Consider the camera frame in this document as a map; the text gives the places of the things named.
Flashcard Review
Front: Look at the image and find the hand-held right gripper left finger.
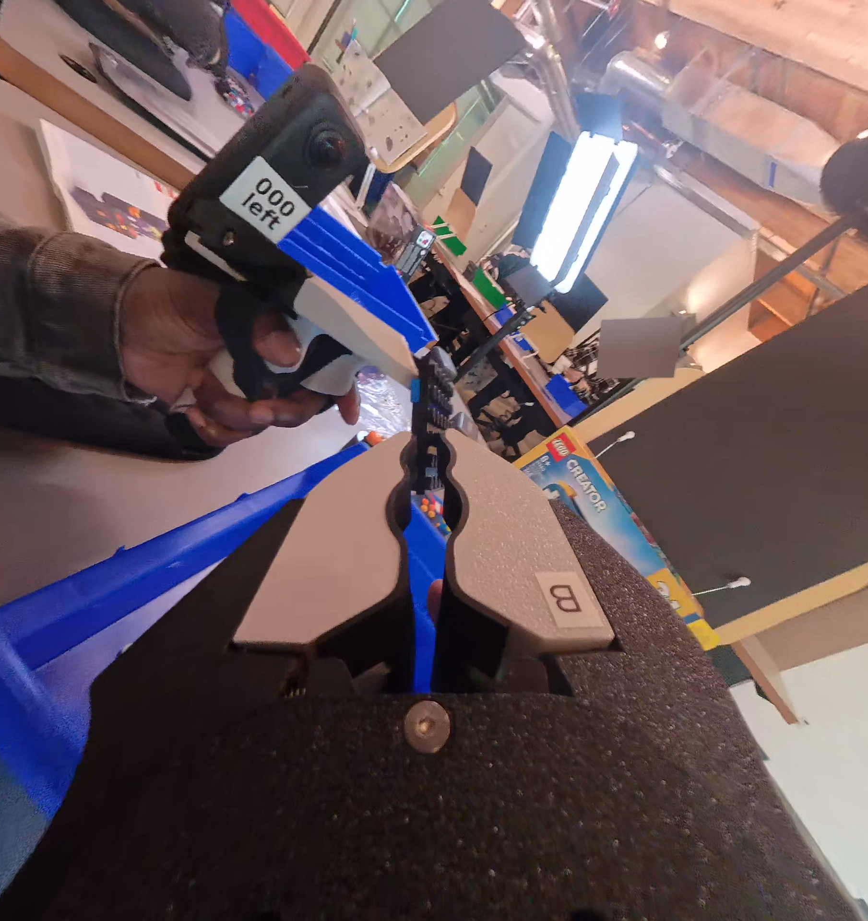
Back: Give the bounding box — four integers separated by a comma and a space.
232, 430, 415, 652

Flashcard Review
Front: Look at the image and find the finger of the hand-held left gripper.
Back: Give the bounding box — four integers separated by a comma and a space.
293, 277, 422, 391

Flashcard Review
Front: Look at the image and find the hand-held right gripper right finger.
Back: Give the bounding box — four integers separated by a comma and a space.
440, 432, 616, 657

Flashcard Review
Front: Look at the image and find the black toy brick assembly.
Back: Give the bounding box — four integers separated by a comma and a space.
407, 347, 479, 505

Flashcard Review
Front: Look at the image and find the large blue plastic bin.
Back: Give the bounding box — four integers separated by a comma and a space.
0, 440, 451, 828

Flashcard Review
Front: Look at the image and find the person's left forearm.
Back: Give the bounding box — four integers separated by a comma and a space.
0, 201, 163, 404

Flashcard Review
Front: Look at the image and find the person's left hand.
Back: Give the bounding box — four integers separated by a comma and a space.
120, 266, 363, 447

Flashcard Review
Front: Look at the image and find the blue ribbed plastic bin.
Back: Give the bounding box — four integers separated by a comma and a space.
277, 205, 440, 355

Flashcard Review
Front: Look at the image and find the clear plastic bag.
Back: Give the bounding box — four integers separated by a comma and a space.
355, 366, 415, 436

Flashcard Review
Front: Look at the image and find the colourful toy brick box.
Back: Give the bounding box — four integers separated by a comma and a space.
513, 426, 723, 652

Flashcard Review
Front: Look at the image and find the white perforated board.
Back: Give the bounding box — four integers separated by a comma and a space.
329, 39, 458, 174

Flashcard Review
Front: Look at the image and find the black light stand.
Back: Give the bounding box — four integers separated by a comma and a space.
454, 306, 543, 384

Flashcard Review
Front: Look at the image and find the black fuzzy cover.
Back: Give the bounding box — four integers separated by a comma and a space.
113, 0, 230, 73

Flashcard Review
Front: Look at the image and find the dark flat slab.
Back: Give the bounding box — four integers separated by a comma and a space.
88, 42, 193, 102

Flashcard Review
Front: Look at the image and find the long wooden desk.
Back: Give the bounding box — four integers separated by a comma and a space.
434, 241, 571, 429

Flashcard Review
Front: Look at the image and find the small black flag panel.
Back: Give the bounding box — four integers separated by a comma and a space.
372, 0, 528, 125

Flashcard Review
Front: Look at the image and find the white instruction booklet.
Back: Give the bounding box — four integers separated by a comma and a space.
36, 118, 184, 260

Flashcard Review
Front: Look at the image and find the black monitor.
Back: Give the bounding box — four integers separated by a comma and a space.
549, 272, 609, 335

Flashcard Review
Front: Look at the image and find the grey card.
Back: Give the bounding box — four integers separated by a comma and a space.
598, 313, 685, 380

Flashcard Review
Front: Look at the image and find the bright studio light panel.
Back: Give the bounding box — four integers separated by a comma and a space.
511, 130, 640, 295

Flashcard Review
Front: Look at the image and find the black panel with wooden edge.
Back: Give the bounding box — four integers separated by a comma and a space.
571, 282, 868, 649

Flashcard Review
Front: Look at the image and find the boom microphone black windscreen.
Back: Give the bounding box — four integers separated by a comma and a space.
682, 137, 868, 350

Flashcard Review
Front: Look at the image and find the silver ventilation duct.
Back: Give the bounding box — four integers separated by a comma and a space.
603, 50, 831, 206

